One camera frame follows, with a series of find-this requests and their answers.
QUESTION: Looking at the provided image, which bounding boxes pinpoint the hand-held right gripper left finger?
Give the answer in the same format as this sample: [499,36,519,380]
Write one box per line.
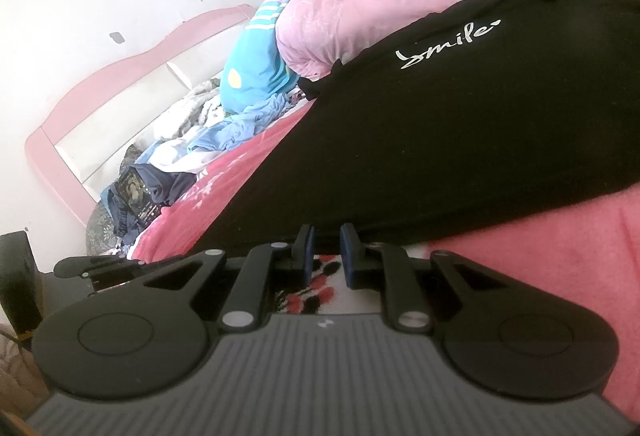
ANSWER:
[142,223,317,333]

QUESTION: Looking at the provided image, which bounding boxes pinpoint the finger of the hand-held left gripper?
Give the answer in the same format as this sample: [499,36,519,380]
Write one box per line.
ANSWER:
[52,255,152,279]

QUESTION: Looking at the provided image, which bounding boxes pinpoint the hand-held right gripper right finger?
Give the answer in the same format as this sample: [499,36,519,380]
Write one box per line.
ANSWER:
[340,223,507,333]

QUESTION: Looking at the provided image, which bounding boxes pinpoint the black t-shirt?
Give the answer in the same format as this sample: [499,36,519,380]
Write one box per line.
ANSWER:
[202,0,640,257]

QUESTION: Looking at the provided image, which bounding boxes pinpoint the navy garment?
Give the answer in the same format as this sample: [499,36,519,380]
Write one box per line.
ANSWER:
[100,163,197,238]

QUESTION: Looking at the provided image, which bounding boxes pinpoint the light blue garment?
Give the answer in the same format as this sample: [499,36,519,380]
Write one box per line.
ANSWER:
[187,91,302,168]

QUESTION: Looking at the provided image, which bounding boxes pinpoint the white grey patterned blanket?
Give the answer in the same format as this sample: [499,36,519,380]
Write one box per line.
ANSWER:
[84,76,227,258]

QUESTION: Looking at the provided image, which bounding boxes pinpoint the pink white headboard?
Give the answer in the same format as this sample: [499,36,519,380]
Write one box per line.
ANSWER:
[25,4,257,228]

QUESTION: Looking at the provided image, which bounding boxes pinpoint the blue cartoon pillow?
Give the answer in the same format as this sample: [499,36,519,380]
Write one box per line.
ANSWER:
[220,0,307,118]

